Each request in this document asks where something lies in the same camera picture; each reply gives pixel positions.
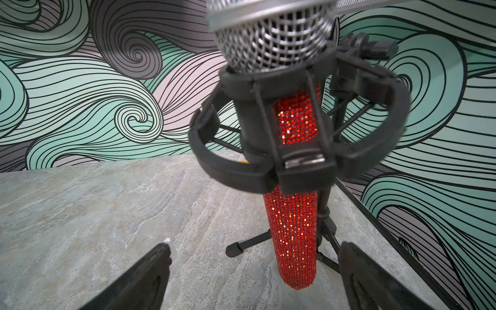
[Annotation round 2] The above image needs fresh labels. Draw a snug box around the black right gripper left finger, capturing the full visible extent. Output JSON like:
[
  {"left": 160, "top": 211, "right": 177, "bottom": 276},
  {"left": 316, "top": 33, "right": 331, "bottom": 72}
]
[{"left": 81, "top": 243, "right": 172, "bottom": 310}]

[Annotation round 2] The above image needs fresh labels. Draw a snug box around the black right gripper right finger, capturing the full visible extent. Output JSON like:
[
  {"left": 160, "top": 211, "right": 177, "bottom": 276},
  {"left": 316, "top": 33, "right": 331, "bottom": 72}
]
[{"left": 338, "top": 242, "right": 431, "bottom": 310}]

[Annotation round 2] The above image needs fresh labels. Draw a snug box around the black microphone tripod stand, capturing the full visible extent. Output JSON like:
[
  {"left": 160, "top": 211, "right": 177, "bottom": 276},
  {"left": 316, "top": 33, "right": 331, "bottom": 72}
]
[{"left": 189, "top": 33, "right": 411, "bottom": 269}]

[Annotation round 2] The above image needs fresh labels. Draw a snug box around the red glitter microphone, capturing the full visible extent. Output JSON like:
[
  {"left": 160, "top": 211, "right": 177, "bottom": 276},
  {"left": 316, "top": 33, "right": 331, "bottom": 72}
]
[{"left": 207, "top": 1, "right": 335, "bottom": 290}]

